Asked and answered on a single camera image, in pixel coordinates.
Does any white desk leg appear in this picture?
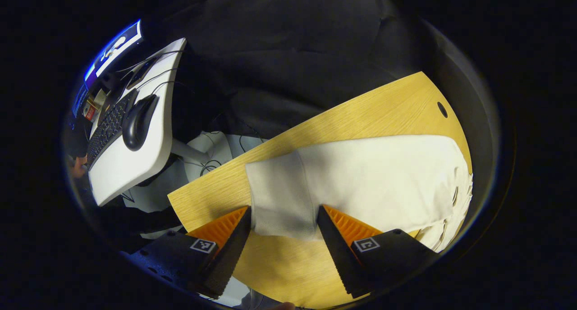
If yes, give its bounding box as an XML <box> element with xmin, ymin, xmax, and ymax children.
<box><xmin>171</xmin><ymin>139</ymin><xmax>209</xmax><ymax>164</ymax></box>

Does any cream white sweater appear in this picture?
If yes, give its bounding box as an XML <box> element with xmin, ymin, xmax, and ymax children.
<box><xmin>245</xmin><ymin>134</ymin><xmax>474</xmax><ymax>253</ymax></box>

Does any black backdrop cloth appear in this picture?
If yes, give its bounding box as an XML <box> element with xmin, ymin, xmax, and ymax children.
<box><xmin>144</xmin><ymin>0</ymin><xmax>503</xmax><ymax>238</ymax></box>

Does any white side desk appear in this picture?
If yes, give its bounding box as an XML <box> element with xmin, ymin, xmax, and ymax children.
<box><xmin>88</xmin><ymin>37</ymin><xmax>188</xmax><ymax>207</ymax></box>

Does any black cable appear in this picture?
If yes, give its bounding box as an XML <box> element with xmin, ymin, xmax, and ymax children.
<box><xmin>198</xmin><ymin>159</ymin><xmax>222</xmax><ymax>176</ymax></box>
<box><xmin>115</xmin><ymin>50</ymin><xmax>185</xmax><ymax>75</ymax></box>

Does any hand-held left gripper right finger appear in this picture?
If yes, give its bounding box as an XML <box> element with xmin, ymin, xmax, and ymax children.
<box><xmin>316</xmin><ymin>205</ymin><xmax>440</xmax><ymax>299</ymax></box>

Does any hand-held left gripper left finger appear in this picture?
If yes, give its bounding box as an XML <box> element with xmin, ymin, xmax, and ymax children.
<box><xmin>119</xmin><ymin>205</ymin><xmax>252</xmax><ymax>300</ymax></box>

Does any computer monitor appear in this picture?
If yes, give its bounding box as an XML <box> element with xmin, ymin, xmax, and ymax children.
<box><xmin>83</xmin><ymin>19</ymin><xmax>144</xmax><ymax>91</ymax></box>

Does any black flat device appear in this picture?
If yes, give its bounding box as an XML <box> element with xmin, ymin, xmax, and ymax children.
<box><xmin>126</xmin><ymin>55</ymin><xmax>159</xmax><ymax>91</ymax></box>

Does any black computer mouse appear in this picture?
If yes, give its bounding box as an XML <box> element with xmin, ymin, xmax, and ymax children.
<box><xmin>122</xmin><ymin>94</ymin><xmax>160</xmax><ymax>151</ymax></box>

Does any black keyboard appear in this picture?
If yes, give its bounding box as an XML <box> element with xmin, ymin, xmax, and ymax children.
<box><xmin>87</xmin><ymin>89</ymin><xmax>138</xmax><ymax>169</ymax></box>

